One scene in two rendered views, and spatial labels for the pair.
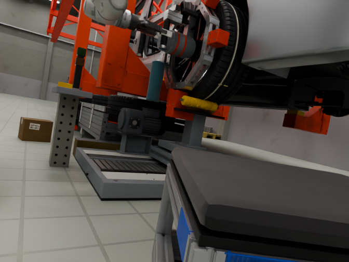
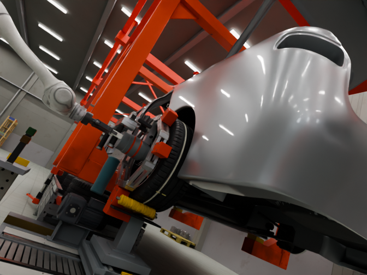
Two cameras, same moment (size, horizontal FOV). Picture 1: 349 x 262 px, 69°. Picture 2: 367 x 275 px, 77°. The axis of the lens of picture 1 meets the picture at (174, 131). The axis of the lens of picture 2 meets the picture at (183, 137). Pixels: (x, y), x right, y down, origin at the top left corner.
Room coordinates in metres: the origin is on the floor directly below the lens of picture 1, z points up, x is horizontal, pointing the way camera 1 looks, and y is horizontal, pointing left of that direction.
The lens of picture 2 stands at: (0.08, -0.33, 0.54)
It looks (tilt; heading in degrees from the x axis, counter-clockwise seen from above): 19 degrees up; 5
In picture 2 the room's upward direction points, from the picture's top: 24 degrees clockwise
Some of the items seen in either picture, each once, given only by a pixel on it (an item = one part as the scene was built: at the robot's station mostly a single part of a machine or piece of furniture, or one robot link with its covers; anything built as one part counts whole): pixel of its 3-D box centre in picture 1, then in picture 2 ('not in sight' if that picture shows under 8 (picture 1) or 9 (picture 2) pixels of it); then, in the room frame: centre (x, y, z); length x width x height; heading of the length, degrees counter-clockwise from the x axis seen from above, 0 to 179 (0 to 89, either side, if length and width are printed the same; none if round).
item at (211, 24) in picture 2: not in sight; (253, 77); (2.60, -0.64, 2.54); 2.58 x 0.12 x 0.42; 120
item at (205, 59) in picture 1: (186, 47); (141, 151); (1.63, 0.02, 0.85); 0.54 x 0.07 x 0.54; 30
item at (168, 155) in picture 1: (188, 159); (112, 265); (1.72, -0.13, 0.13); 0.50 x 0.36 x 0.10; 30
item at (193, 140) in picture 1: (192, 132); (126, 235); (1.72, -0.13, 0.32); 0.40 x 0.30 x 0.28; 30
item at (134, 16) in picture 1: (137, 23); (91, 120); (1.29, 0.28, 0.83); 0.09 x 0.08 x 0.07; 120
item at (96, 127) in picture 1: (111, 127); (75, 209); (3.22, 0.80, 0.14); 2.47 x 0.85 x 0.27; 30
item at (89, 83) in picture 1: (99, 83); not in sight; (3.76, 1.21, 0.69); 0.52 x 0.17 x 0.35; 120
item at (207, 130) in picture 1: (202, 131); (179, 235); (7.43, -0.83, 0.15); 1.10 x 0.77 x 0.31; 29
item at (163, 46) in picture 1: (164, 34); (116, 135); (1.37, 0.14, 0.83); 0.04 x 0.04 x 0.16
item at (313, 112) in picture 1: (304, 116); (264, 244); (3.11, -1.54, 0.69); 0.52 x 0.17 x 0.35; 120
